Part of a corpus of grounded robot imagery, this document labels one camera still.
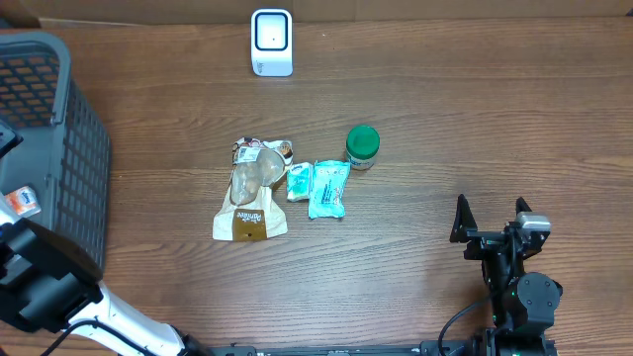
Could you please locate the green lid jar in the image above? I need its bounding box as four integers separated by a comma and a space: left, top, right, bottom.
345, 125, 380, 170

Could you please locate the teal wet wipes pack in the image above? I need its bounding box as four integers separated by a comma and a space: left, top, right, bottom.
308, 160, 351, 220

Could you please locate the green tissue pack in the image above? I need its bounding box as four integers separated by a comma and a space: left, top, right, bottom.
287, 162, 314, 202

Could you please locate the brown white snack bag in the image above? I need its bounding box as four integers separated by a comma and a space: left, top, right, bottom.
212, 137, 294, 242

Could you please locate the orange tissue pack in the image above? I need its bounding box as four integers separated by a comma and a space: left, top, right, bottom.
4, 186, 42, 218

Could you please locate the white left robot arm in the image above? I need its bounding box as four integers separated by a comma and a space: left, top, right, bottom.
1, 200, 212, 355

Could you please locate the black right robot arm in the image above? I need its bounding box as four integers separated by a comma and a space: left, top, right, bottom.
437, 195, 563, 356

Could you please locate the white barcode scanner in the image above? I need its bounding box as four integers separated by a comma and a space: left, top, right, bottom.
250, 8, 294, 77

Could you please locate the grey plastic basket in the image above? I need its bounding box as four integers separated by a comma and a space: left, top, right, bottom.
1, 32, 112, 266

